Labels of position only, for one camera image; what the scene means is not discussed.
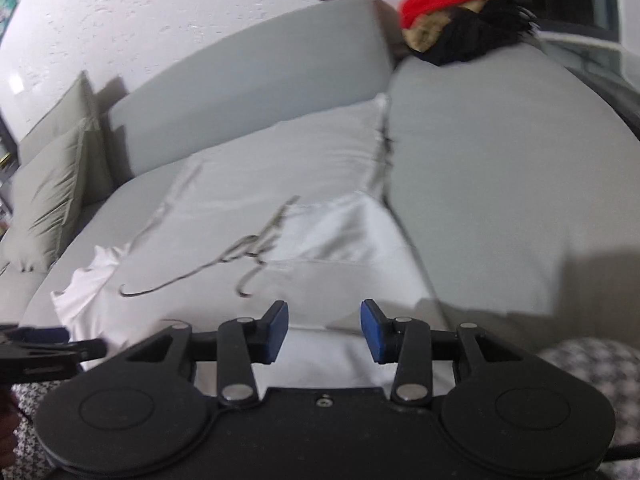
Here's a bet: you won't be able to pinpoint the grey sofa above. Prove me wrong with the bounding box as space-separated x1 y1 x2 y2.
0 0 640 356

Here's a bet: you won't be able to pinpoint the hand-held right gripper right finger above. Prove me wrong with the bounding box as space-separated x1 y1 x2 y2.
360 298 526 407

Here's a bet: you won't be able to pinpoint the white garment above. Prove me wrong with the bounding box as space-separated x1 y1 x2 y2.
50 92 451 397

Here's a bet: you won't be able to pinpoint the person's houndstooth pants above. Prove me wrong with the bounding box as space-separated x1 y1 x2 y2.
10 337 640 480

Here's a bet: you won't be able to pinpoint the glass table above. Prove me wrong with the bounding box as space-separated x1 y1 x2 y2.
537 25 640 128

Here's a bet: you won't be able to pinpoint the grey pillow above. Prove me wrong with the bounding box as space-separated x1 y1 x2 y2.
2 120 94 274
20 71 114 206

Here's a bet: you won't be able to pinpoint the black folded garment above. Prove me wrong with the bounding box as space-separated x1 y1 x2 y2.
415 0 541 67

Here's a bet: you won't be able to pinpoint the black cable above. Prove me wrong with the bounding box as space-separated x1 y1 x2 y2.
607 442 640 462

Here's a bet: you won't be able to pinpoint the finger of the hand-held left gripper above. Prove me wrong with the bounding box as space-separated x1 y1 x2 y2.
0 326 69 344
27 338 109 365

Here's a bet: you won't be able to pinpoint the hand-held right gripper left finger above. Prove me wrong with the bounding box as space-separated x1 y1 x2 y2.
125 300 291 407

